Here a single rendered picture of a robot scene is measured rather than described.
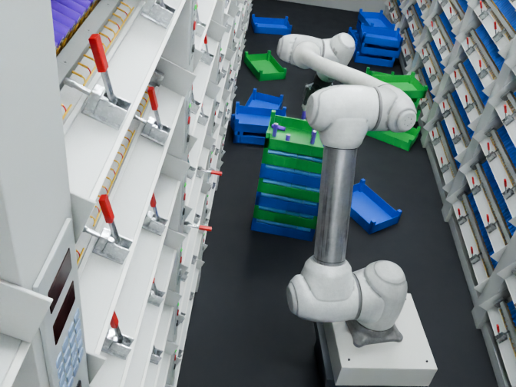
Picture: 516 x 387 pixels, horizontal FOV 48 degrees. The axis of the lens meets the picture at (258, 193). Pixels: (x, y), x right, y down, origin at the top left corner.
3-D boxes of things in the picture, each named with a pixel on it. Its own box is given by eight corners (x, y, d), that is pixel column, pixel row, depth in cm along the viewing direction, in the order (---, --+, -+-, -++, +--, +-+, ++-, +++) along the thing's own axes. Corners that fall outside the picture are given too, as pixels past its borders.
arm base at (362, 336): (378, 292, 214) (382, 282, 211) (403, 342, 198) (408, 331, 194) (332, 297, 209) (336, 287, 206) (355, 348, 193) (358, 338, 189)
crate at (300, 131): (334, 136, 262) (337, 120, 258) (332, 160, 247) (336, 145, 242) (269, 124, 263) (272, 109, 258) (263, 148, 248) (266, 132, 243)
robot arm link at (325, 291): (358, 330, 185) (292, 334, 180) (341, 305, 200) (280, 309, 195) (388, 89, 163) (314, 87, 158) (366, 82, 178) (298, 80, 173)
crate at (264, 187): (323, 177, 277) (326, 164, 272) (321, 203, 261) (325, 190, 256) (262, 166, 278) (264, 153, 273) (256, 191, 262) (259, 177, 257)
